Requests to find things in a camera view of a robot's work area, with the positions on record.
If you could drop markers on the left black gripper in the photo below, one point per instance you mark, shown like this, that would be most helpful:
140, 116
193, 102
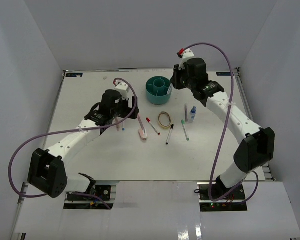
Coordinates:
128, 112

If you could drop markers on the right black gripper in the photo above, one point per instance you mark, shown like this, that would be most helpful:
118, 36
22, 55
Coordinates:
177, 74

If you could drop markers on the red capped white marker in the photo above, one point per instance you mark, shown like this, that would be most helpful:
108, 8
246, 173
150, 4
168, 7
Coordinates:
153, 127

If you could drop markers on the black capped white marker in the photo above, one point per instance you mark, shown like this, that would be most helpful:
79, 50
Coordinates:
169, 134

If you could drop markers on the green capped white marker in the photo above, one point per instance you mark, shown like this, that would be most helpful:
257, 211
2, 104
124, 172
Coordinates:
185, 130

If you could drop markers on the brown highlighter orange tip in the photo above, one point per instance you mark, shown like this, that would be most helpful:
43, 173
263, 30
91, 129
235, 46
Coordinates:
117, 124

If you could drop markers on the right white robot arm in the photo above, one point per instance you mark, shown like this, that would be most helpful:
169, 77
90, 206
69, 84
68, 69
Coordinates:
256, 144

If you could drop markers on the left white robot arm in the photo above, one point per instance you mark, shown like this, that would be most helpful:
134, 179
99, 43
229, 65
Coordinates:
48, 166

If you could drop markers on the masking tape roll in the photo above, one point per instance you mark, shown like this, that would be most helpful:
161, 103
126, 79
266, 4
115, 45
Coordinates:
164, 120

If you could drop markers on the teal round desk organizer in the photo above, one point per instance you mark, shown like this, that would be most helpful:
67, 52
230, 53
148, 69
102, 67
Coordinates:
157, 90

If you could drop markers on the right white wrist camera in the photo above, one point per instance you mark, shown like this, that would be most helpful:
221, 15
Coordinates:
184, 55

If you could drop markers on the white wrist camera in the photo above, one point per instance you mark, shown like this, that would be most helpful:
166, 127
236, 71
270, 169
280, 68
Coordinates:
123, 89
184, 55

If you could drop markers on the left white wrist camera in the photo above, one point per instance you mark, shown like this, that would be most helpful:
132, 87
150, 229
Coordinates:
123, 89

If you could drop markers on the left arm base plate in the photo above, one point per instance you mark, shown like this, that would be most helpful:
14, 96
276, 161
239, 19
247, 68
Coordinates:
101, 197

